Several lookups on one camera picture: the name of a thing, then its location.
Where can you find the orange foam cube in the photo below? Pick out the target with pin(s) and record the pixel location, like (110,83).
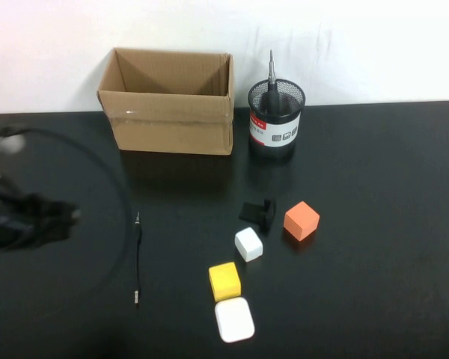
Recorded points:
(299,222)

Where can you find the open brown cardboard box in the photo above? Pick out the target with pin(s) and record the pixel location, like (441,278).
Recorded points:
(166,119)

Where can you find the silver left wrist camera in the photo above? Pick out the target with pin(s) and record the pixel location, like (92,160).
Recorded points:
(9,144)

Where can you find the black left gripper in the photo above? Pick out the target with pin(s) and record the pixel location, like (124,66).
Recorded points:
(11,222)

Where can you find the black flexible bit extension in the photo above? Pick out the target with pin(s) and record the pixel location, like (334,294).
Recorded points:
(137,258)

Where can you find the flat white rounded block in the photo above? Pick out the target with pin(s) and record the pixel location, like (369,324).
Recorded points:
(234,319)

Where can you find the black mesh pen holder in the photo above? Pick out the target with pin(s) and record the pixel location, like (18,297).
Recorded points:
(271,132)

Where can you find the small white cube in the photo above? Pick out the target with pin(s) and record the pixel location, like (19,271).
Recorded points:
(248,244)

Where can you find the yellow foam cube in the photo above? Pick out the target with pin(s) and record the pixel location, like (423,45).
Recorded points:
(224,280)

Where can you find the black plastic bracket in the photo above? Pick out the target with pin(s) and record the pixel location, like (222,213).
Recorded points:
(252,212)

